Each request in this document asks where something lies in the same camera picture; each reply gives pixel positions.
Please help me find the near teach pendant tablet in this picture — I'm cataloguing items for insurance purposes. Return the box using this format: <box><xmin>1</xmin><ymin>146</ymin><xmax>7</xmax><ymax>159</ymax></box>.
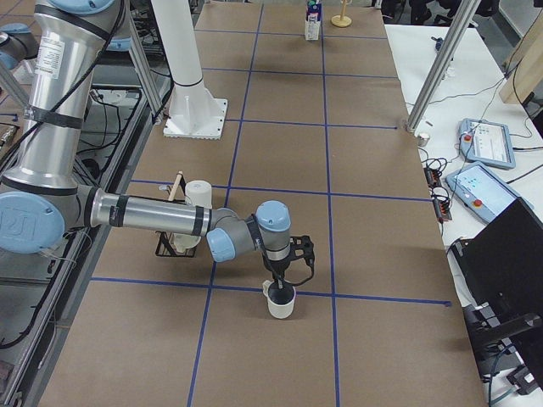
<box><xmin>445</xmin><ymin>162</ymin><xmax>521</xmax><ymax>224</ymax></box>

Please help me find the white mug near on rack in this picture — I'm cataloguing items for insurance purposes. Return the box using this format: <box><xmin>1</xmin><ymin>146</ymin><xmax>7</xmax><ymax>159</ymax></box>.
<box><xmin>171</xmin><ymin>233</ymin><xmax>201</xmax><ymax>254</ymax></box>

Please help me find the white mug on rack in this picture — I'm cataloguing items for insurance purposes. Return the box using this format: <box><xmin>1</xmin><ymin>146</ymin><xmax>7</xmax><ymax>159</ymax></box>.
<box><xmin>171</xmin><ymin>233</ymin><xmax>201</xmax><ymax>254</ymax></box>
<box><xmin>185</xmin><ymin>180</ymin><xmax>212</xmax><ymax>209</ymax></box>

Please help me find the far teach pendant tablet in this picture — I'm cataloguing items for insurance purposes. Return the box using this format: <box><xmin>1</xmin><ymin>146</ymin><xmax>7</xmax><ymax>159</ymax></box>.
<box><xmin>458</xmin><ymin>118</ymin><xmax>516</xmax><ymax>170</ymax></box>

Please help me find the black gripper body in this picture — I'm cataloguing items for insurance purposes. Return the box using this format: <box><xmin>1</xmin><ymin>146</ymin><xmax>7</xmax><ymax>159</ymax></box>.
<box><xmin>262</xmin><ymin>235</ymin><xmax>315</xmax><ymax>276</ymax></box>

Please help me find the teach pendant tablet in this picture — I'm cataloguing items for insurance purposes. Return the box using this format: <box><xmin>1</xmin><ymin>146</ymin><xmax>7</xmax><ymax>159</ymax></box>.
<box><xmin>458</xmin><ymin>118</ymin><xmax>516</xmax><ymax>170</ymax></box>
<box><xmin>445</xmin><ymin>162</ymin><xmax>521</xmax><ymax>224</ymax></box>

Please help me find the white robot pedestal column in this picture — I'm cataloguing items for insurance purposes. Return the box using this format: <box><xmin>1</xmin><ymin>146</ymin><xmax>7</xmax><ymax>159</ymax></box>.
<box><xmin>152</xmin><ymin>0</ymin><xmax>228</xmax><ymax>140</ymax></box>

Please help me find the blue white milk carton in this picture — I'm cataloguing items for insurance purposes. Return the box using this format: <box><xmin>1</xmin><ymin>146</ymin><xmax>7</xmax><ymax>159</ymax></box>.
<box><xmin>305</xmin><ymin>0</ymin><xmax>322</xmax><ymax>41</ymax></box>

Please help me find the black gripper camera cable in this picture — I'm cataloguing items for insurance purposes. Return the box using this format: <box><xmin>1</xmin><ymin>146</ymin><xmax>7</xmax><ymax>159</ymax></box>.
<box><xmin>249</xmin><ymin>214</ymin><xmax>316</xmax><ymax>287</ymax></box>

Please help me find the white mug grey inside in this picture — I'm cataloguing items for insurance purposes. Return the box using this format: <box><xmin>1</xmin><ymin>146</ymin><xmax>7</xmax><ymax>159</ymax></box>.
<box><xmin>262</xmin><ymin>281</ymin><xmax>296</xmax><ymax>319</ymax></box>

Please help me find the black power strip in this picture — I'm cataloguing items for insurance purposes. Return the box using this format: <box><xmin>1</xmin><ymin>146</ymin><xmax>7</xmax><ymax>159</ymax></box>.
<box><xmin>423</xmin><ymin>166</ymin><xmax>452</xmax><ymax>224</ymax></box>

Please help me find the aluminium frame post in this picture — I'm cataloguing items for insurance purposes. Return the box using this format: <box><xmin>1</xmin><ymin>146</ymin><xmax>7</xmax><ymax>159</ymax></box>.
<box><xmin>406</xmin><ymin>0</ymin><xmax>480</xmax><ymax>134</ymax></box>

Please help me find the black wire mug rack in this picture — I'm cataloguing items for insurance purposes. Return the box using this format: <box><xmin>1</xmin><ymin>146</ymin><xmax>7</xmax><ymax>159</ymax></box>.
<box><xmin>155</xmin><ymin>170</ymin><xmax>212</xmax><ymax>258</ymax></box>

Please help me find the wooden cup tree stand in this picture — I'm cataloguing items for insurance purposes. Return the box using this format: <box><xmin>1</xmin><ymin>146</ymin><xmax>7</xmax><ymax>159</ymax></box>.
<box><xmin>331</xmin><ymin>0</ymin><xmax>352</xmax><ymax>28</ymax></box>

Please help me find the black monitor on stand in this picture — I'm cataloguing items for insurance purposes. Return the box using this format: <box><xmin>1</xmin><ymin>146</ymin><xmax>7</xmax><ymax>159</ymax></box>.
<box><xmin>451</xmin><ymin>198</ymin><xmax>542</xmax><ymax>385</ymax></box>

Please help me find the small silver metal cup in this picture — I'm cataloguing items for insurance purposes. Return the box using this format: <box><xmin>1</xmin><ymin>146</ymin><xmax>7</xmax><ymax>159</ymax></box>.
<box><xmin>417</xmin><ymin>132</ymin><xmax>430</xmax><ymax>148</ymax></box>

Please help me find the white mug far on rack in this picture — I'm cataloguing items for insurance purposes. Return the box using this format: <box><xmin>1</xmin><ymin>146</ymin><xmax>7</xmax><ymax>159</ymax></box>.
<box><xmin>185</xmin><ymin>180</ymin><xmax>212</xmax><ymax>209</ymax></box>

